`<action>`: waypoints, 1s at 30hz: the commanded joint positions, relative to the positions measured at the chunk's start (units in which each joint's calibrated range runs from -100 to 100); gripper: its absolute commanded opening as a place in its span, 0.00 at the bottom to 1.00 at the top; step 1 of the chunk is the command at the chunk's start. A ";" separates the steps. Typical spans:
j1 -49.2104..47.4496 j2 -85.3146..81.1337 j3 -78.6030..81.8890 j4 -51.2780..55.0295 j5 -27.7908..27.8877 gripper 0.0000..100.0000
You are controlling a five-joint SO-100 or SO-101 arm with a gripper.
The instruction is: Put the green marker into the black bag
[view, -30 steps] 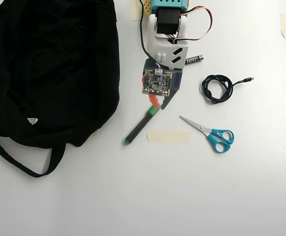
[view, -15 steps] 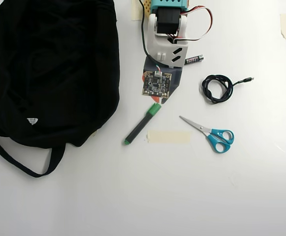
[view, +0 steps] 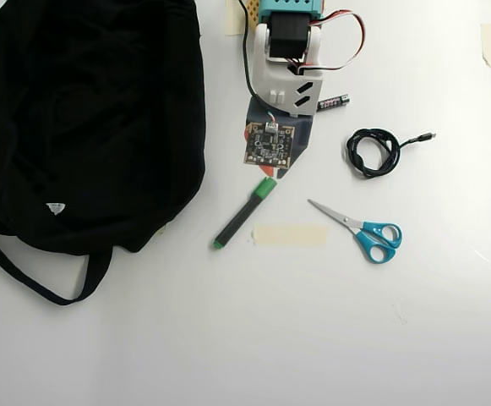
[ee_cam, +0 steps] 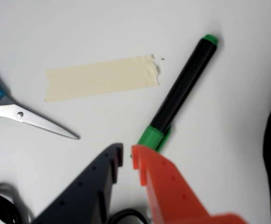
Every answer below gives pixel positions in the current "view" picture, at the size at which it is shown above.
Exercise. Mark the green marker with black barrel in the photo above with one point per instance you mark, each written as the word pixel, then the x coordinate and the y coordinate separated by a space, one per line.
pixel 241 215

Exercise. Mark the black fabric bag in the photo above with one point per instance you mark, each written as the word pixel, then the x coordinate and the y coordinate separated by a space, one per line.
pixel 93 127

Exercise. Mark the black camera circuit board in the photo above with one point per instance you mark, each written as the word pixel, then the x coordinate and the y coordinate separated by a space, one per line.
pixel 268 146

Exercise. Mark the black AAA battery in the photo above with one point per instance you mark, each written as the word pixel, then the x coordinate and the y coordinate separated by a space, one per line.
pixel 334 102

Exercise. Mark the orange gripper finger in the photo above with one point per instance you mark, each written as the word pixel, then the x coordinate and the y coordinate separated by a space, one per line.
pixel 270 171

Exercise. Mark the yellow perforated base piece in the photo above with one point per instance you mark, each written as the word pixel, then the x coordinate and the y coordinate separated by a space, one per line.
pixel 252 12

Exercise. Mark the long beige masking tape strip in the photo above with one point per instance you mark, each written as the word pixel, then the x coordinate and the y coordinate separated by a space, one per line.
pixel 291 236

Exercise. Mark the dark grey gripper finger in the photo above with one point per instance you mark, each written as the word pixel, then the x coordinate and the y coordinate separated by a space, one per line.
pixel 282 173

